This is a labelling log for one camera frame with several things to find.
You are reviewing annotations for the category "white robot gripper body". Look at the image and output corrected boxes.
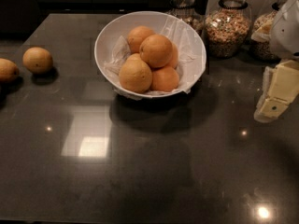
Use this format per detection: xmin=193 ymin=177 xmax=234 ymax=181
xmin=270 ymin=0 xmax=299 ymax=60

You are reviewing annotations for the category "white bowl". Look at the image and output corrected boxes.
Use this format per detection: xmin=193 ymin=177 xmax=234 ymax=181
xmin=93 ymin=10 xmax=207 ymax=102

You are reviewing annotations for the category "glass cereal jar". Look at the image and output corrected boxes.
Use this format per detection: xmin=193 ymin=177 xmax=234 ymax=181
xmin=249 ymin=0 xmax=287 ymax=62
xmin=204 ymin=0 xmax=251 ymax=58
xmin=167 ymin=0 xmax=204 ymax=35

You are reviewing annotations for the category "white paper bowl liner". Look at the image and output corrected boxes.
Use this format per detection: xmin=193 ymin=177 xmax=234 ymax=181
xmin=103 ymin=14 xmax=206 ymax=96

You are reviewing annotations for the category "middle glass cereal jar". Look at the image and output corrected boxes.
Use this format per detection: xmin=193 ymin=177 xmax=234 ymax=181
xmin=204 ymin=0 xmax=251 ymax=58

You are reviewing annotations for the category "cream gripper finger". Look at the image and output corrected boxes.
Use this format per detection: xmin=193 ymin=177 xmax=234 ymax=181
xmin=254 ymin=60 xmax=299 ymax=123
xmin=251 ymin=20 xmax=273 ymax=42

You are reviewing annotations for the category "left glass cereal jar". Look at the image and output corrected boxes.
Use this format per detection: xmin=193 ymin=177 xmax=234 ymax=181
xmin=167 ymin=0 xmax=204 ymax=35

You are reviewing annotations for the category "orange on table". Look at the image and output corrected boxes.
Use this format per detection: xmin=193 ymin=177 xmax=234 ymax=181
xmin=22 ymin=47 xmax=53 ymax=75

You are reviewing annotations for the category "right glass cereal jar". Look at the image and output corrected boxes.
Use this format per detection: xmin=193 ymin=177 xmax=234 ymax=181
xmin=249 ymin=0 xmax=287 ymax=62

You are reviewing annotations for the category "orange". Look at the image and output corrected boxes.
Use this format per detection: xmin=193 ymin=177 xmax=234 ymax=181
xmin=22 ymin=47 xmax=53 ymax=75
xmin=119 ymin=60 xmax=152 ymax=93
xmin=0 ymin=58 xmax=20 ymax=83
xmin=127 ymin=26 xmax=155 ymax=53
xmin=139 ymin=35 xmax=173 ymax=68
xmin=150 ymin=66 xmax=179 ymax=91

